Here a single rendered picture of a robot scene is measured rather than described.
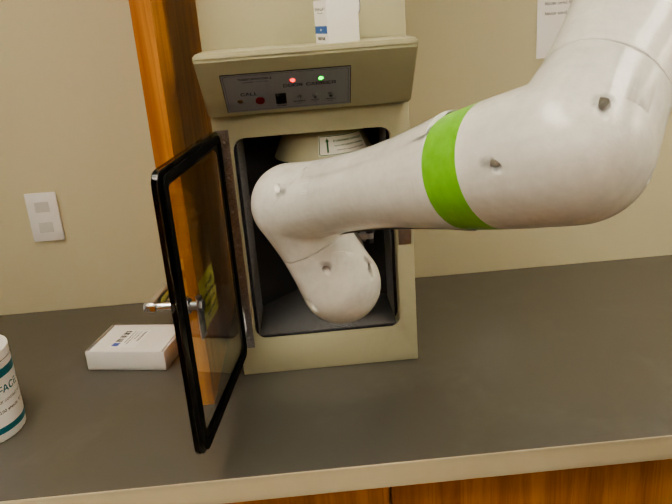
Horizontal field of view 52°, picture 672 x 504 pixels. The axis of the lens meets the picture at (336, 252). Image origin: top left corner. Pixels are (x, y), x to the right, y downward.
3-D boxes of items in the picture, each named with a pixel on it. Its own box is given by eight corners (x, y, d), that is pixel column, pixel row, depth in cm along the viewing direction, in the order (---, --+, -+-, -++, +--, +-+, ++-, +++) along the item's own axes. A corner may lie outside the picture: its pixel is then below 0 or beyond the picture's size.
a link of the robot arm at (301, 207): (458, 255, 64) (520, 191, 70) (402, 150, 61) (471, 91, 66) (265, 266, 93) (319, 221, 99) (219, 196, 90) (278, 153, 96)
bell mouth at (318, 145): (275, 148, 131) (272, 119, 129) (367, 140, 132) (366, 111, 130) (273, 167, 114) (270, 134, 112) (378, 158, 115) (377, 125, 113)
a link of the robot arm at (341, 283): (327, 351, 91) (400, 312, 90) (278, 275, 87) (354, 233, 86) (323, 309, 104) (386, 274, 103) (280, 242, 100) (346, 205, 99)
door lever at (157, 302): (201, 291, 99) (199, 274, 98) (182, 319, 90) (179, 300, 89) (165, 292, 99) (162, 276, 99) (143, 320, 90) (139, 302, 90)
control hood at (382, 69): (208, 116, 110) (200, 51, 106) (409, 99, 111) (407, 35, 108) (199, 127, 99) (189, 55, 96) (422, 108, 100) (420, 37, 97)
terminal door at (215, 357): (247, 354, 122) (218, 129, 109) (201, 460, 93) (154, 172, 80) (242, 354, 122) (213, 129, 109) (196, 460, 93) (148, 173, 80)
